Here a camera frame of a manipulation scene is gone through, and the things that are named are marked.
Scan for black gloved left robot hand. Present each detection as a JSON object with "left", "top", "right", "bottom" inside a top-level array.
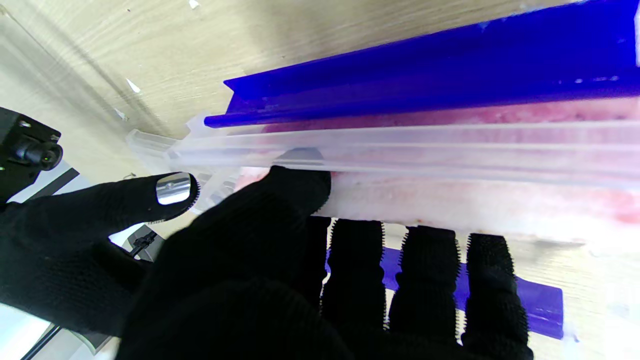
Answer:
[{"left": 116, "top": 165, "right": 535, "bottom": 360}]

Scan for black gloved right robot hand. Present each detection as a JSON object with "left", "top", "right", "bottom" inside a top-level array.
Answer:
[{"left": 0, "top": 171, "right": 201, "bottom": 337}]

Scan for pink bacon slices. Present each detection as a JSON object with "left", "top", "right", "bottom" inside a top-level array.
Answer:
[{"left": 232, "top": 97, "right": 640, "bottom": 238}]

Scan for clear container with blue clips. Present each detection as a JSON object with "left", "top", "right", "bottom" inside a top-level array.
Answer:
[{"left": 125, "top": 0, "right": 640, "bottom": 343}]

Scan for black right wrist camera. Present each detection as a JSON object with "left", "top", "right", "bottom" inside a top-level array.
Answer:
[{"left": 0, "top": 106, "right": 64, "bottom": 203}]

